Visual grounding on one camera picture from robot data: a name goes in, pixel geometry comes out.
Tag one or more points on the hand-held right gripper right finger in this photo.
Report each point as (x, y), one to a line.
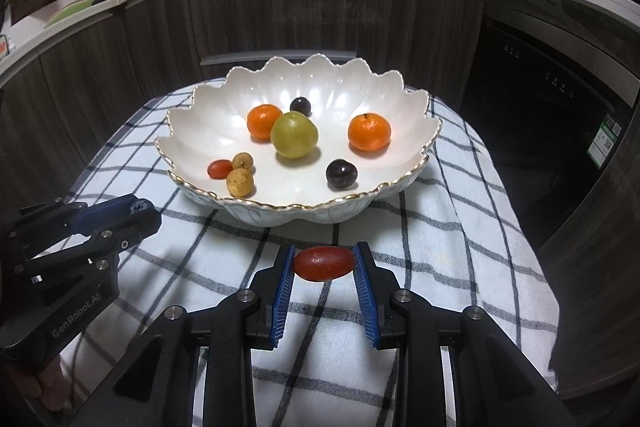
(364, 297)

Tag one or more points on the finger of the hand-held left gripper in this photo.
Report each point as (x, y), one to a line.
(135, 229)
(110, 209)

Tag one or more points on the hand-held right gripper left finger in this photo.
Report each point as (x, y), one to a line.
(282, 297)

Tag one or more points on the red grape tomato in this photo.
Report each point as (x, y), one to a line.
(324, 263)
(219, 169)

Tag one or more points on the tan longan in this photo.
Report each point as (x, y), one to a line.
(243, 161)
(240, 182)

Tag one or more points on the dark purple plum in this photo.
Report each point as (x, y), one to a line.
(300, 106)
(341, 173)

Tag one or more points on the white scalloped bowl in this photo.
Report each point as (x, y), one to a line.
(210, 127)

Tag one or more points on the green apple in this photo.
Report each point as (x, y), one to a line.
(294, 134)

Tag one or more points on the orange mandarin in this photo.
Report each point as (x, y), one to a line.
(262, 119)
(369, 133)

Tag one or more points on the person's left hand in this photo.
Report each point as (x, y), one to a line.
(40, 384)

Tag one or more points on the white checked cloth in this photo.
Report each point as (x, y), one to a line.
(450, 257)

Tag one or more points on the black built-in dishwasher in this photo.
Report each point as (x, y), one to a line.
(525, 132)

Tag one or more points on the dark wood kitchen cabinets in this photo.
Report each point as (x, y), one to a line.
(300, 7)

